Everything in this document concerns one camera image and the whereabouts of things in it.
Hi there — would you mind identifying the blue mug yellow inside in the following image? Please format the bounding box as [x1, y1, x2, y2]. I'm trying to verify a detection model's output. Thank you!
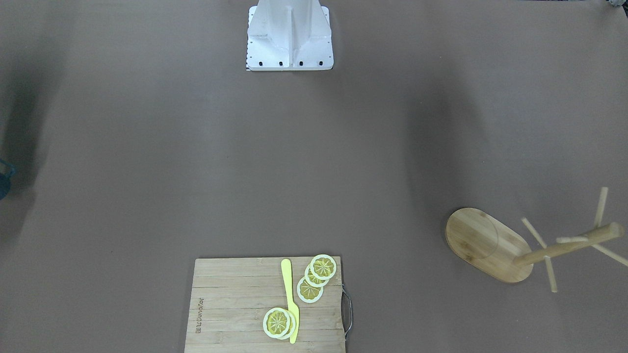
[0, 159, 17, 200]

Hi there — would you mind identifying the wooden cup storage rack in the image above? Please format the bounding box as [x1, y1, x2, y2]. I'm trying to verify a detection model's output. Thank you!
[445, 187, 627, 293]

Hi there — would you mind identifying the yellow plastic knife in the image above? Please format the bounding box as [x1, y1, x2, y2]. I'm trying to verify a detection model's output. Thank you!
[281, 258, 300, 344]

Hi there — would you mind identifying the lemon slice lower of three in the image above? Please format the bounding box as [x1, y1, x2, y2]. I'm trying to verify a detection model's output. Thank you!
[297, 277, 324, 303]

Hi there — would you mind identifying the bamboo cutting board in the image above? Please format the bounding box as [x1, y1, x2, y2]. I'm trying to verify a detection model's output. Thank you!
[184, 255, 354, 353]

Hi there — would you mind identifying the lemon slice front by knife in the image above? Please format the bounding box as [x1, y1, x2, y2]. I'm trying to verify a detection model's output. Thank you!
[262, 307, 289, 339]

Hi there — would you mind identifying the lemon slice top outer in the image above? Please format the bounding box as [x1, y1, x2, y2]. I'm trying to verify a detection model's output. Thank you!
[309, 254, 338, 280]

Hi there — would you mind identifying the lemon slice under front one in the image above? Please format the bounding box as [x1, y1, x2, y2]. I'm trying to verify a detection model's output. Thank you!
[278, 311, 297, 340]

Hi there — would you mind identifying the lemon slice middle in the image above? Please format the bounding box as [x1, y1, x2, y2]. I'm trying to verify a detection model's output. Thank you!
[304, 264, 330, 288]

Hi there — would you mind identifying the white metal mount base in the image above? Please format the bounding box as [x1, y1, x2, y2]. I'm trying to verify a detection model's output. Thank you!
[245, 0, 334, 71]

